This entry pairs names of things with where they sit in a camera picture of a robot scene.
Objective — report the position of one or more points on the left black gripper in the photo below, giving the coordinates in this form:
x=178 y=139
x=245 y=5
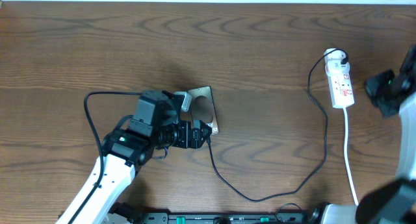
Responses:
x=197 y=134

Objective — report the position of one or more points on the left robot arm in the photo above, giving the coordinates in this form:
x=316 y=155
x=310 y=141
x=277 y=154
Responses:
x=155 y=125

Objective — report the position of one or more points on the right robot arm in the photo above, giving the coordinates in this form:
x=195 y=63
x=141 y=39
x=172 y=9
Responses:
x=377 y=123

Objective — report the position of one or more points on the white power strip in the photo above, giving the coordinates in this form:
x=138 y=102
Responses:
x=340 y=85

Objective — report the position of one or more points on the white USB charger plug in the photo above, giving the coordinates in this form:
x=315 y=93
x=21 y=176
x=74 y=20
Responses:
x=336 y=54

